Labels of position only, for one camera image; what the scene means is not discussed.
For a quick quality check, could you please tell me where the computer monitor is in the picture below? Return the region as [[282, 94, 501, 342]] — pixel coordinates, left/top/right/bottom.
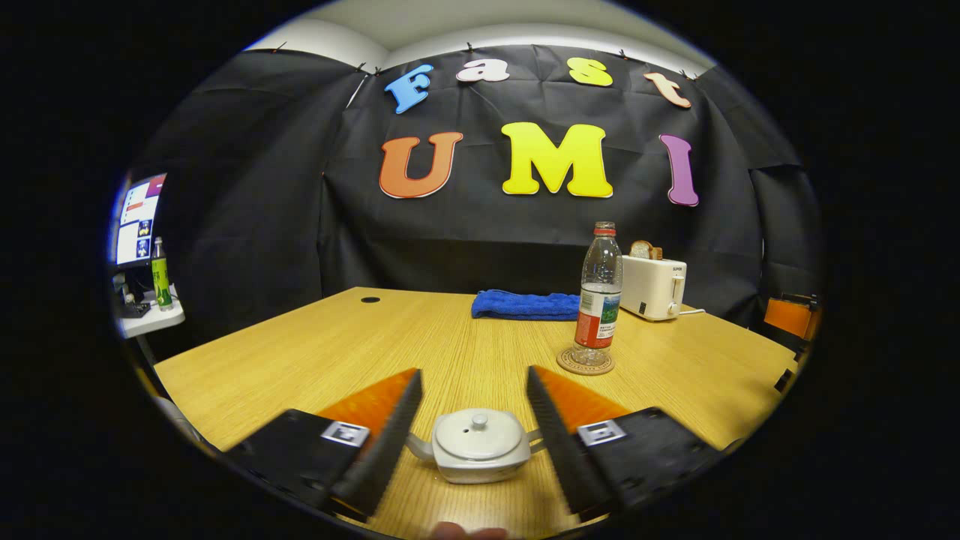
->
[[115, 173, 167, 267]]

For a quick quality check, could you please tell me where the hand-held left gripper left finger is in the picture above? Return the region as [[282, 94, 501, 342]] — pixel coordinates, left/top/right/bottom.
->
[[225, 367, 425, 522]]

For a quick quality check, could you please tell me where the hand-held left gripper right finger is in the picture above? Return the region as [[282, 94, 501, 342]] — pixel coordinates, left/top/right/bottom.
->
[[526, 365, 725, 522]]

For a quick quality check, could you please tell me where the white toaster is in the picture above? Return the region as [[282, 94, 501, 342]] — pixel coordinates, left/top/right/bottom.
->
[[619, 255, 687, 322]]

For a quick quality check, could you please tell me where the clear plastic water bottle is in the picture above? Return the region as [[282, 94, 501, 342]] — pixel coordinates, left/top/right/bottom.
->
[[572, 221, 624, 368]]

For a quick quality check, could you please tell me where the green drink bottle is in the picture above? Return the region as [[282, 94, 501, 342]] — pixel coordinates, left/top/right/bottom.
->
[[151, 237, 174, 311]]

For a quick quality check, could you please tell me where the black backdrop cloth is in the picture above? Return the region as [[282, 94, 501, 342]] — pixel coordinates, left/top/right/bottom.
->
[[124, 43, 824, 353]]

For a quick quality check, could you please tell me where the white side table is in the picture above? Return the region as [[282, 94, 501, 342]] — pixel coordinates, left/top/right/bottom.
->
[[118, 296, 186, 339]]

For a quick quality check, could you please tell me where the round brown coaster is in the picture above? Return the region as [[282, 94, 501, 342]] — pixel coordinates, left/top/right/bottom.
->
[[556, 346, 616, 377]]

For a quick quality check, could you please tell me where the blue towel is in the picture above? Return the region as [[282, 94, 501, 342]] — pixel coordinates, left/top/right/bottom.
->
[[471, 289, 582, 322]]

